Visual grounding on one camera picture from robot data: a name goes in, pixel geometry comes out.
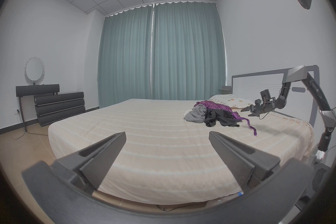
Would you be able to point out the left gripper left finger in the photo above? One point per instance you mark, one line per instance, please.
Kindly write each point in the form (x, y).
(102, 162)

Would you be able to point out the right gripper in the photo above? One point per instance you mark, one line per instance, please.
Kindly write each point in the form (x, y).
(266, 107)

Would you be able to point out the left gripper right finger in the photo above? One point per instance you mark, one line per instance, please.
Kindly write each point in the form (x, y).
(236, 165)

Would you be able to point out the black T-shirt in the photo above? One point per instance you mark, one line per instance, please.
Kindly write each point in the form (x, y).
(223, 118)

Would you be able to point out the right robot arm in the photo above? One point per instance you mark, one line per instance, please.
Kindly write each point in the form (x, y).
(315, 89)

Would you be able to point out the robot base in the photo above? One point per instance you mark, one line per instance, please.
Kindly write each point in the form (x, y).
(320, 178)

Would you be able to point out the bed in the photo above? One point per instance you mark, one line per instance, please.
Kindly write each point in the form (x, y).
(147, 139)

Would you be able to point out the white printed pillow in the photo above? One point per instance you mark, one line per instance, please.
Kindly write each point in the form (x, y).
(231, 101)

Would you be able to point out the grey bedside table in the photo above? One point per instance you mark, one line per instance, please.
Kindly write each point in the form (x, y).
(225, 89)

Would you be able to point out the purple satin garment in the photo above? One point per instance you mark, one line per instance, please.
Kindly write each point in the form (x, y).
(210, 105)

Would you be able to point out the grey garment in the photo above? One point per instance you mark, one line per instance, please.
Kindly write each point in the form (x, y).
(195, 115)

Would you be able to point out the black chest of drawers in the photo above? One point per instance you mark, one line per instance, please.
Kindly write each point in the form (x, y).
(60, 108)

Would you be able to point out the blue-green curtain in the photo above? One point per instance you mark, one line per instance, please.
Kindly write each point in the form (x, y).
(123, 60)
(189, 52)

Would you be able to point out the black dressing table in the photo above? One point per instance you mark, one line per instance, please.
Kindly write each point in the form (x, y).
(36, 90)

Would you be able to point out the round white-framed mirror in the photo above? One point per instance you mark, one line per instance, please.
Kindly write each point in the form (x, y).
(34, 69)

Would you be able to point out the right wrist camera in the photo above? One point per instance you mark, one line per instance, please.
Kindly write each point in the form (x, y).
(266, 94)

